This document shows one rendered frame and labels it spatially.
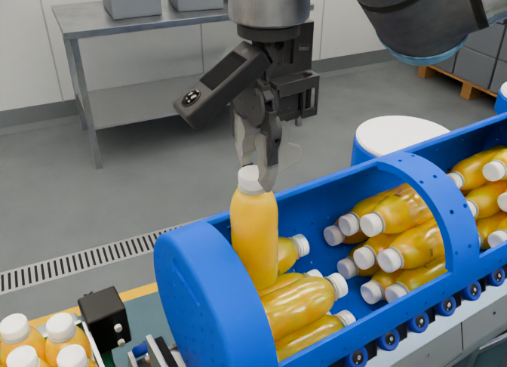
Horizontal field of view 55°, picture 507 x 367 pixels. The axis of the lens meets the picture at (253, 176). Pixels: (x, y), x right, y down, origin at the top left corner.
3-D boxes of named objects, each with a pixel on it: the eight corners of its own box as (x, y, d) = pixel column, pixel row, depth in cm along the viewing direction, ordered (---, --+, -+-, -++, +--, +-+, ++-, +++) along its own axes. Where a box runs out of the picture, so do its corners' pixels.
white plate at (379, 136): (338, 140, 133) (337, 145, 133) (438, 174, 118) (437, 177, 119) (381, 107, 151) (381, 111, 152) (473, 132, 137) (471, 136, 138)
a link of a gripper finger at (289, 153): (309, 188, 63) (305, 120, 60) (271, 202, 61) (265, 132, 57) (296, 180, 66) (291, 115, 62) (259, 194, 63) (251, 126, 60)
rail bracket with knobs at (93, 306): (136, 353, 91) (129, 315, 86) (99, 370, 88) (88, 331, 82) (120, 317, 98) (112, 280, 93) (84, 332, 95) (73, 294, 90)
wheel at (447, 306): (459, 297, 93) (452, 296, 95) (443, 289, 92) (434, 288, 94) (456, 320, 92) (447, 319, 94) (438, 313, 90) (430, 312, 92)
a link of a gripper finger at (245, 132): (278, 167, 69) (287, 112, 63) (242, 178, 66) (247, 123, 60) (266, 154, 71) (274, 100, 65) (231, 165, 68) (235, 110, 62)
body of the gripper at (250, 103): (318, 121, 61) (325, 23, 54) (259, 137, 57) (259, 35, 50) (283, 99, 66) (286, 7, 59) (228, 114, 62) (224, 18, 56)
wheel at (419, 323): (433, 313, 90) (425, 311, 92) (414, 305, 88) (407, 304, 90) (428, 337, 89) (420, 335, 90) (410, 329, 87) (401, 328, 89)
